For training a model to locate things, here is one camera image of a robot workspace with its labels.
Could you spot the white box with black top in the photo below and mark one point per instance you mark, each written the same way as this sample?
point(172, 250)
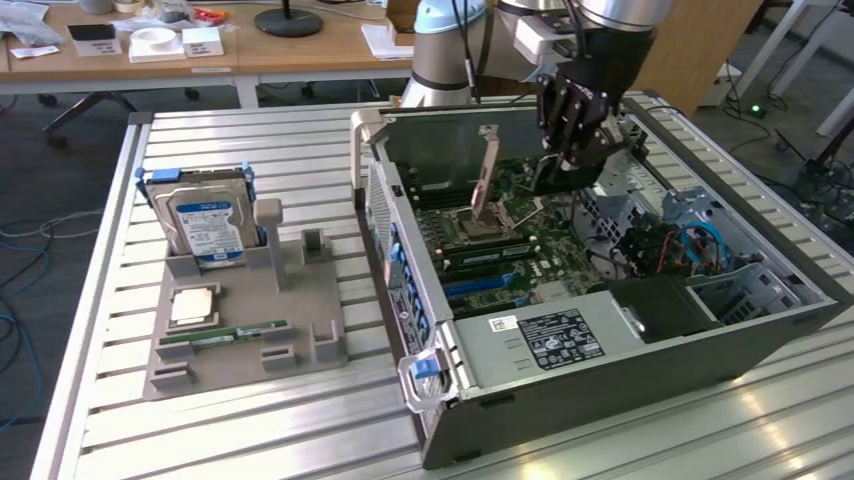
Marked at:
point(95, 40)

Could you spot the open grey PC case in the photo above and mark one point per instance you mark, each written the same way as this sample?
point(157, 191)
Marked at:
point(600, 410)

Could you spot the white paper stack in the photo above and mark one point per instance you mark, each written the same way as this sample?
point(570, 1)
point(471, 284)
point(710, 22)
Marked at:
point(387, 42)

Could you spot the beige tape roll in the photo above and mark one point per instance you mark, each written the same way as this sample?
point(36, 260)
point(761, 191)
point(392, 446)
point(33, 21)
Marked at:
point(127, 5)

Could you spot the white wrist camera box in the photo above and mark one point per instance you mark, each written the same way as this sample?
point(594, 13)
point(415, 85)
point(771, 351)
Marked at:
point(536, 40)

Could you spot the black graphics card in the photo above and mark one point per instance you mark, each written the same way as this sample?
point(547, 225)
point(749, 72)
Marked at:
point(487, 170)

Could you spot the hard disk in blue caddy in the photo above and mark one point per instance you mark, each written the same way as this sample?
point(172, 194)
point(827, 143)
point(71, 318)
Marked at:
point(200, 225)

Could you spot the silver perforated drive cage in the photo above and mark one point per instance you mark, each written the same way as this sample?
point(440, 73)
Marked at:
point(620, 205)

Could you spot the grey plastic parts rack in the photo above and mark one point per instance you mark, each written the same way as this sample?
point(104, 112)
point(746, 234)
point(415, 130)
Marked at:
point(234, 370)

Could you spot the grey cup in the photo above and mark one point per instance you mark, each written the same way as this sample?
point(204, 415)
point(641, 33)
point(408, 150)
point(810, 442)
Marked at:
point(96, 6)

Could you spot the white table frame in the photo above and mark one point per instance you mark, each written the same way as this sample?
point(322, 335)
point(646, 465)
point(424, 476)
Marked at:
point(763, 50)

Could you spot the grey power supply unit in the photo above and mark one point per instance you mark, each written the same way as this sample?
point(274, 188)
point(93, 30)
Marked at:
point(480, 350)

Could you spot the red small item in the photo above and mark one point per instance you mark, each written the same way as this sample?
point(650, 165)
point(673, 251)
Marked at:
point(207, 16)

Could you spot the CPU socket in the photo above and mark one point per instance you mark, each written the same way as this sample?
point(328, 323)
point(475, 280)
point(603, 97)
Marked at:
point(483, 232)

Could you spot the white flat tray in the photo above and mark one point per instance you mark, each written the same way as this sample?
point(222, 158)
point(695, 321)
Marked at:
point(156, 56)

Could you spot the black chair base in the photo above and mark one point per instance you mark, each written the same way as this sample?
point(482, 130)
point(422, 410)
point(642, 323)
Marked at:
point(87, 102)

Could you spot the black round lamp base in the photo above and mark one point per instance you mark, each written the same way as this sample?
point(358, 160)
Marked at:
point(288, 24)

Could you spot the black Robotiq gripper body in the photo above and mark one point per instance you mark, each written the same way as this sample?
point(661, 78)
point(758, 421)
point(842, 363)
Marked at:
point(607, 60)

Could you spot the device with green light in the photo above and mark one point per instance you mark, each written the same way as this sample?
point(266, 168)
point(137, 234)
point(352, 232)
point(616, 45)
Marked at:
point(755, 109)

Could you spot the black tripod stand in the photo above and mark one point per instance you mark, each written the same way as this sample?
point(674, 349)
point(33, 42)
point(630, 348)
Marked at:
point(821, 160)

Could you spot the green RAM stick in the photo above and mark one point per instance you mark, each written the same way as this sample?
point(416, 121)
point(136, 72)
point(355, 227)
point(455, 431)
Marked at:
point(223, 334)

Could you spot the clear plastic bag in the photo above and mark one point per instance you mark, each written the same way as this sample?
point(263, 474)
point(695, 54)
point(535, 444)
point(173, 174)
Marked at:
point(27, 22)

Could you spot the blue case latch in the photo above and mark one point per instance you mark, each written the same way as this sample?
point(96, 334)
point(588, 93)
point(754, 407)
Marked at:
point(422, 370)

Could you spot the plain white box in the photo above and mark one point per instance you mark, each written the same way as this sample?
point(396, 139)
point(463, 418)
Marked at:
point(200, 42)

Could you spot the white tape roll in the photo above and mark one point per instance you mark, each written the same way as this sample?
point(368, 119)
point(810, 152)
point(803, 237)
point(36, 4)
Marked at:
point(152, 37)

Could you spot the brown cardboard box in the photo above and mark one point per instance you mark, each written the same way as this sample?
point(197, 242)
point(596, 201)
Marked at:
point(400, 15)

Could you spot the red and white paper slip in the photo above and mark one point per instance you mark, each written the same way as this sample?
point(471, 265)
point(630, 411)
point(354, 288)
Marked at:
point(33, 51)

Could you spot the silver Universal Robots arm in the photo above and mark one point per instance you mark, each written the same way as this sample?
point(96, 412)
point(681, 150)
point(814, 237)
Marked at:
point(440, 50)

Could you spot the silver metal disk bay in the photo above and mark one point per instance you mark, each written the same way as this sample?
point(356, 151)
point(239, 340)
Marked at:
point(754, 295)

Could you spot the silver CPU chip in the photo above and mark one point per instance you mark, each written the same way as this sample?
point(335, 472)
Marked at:
point(192, 306)

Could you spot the green motherboard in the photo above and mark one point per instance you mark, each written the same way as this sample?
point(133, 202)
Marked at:
point(554, 250)

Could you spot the wooden desk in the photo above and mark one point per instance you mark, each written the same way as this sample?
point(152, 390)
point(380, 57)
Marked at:
point(67, 67)
point(300, 55)

